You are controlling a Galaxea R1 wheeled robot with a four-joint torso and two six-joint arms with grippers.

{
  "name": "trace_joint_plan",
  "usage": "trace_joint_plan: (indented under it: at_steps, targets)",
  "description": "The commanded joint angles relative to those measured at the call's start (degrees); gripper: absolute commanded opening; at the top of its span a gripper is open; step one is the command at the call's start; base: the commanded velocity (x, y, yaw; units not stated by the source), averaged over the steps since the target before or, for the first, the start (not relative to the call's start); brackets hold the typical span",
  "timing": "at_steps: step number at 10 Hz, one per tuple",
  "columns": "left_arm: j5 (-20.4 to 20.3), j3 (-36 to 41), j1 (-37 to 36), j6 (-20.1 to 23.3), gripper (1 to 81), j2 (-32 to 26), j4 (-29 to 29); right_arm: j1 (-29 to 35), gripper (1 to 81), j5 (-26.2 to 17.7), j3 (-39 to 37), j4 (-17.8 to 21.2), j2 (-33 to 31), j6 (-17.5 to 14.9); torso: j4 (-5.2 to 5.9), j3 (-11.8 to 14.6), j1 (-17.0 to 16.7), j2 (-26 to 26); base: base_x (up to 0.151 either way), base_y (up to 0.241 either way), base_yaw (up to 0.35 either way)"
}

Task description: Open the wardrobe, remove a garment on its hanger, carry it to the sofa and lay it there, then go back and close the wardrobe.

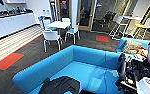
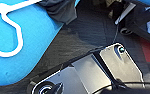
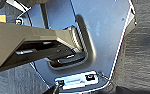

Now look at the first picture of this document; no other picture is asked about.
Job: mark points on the black t-shirt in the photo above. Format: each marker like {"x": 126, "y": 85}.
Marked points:
{"x": 61, "y": 85}

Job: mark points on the orange yellow bag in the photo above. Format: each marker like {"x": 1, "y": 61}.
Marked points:
{"x": 142, "y": 52}

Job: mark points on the patterned beige cushion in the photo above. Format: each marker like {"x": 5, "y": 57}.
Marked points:
{"x": 132, "y": 46}

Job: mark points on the white cylindrical device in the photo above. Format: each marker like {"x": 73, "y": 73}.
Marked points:
{"x": 147, "y": 86}

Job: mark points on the black equipment cart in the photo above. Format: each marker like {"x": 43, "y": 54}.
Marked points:
{"x": 122, "y": 70}

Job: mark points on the blue armchair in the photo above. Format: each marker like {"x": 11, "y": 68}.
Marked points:
{"x": 121, "y": 43}

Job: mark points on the yellow bar stool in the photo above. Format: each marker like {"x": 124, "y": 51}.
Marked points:
{"x": 146, "y": 24}

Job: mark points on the white rectangular high table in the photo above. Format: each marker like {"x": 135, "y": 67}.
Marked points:
{"x": 131, "y": 16}

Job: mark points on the white bar stool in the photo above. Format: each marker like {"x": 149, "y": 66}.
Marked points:
{"x": 119, "y": 19}

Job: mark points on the black office chair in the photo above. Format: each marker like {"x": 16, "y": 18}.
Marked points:
{"x": 107, "y": 17}

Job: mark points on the blue sofa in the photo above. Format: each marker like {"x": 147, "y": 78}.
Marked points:
{"x": 91, "y": 70}

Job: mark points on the wooden glass door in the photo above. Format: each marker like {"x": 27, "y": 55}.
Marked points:
{"x": 86, "y": 13}
{"x": 63, "y": 8}

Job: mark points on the white chair blue seat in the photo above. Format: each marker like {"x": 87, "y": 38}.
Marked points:
{"x": 72, "y": 30}

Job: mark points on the white round low table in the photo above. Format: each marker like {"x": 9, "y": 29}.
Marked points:
{"x": 57, "y": 24}

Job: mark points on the white kitchen counter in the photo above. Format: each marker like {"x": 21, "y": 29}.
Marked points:
{"x": 11, "y": 25}

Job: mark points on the blue frame chair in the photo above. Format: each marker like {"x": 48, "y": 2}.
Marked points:
{"x": 46, "y": 21}

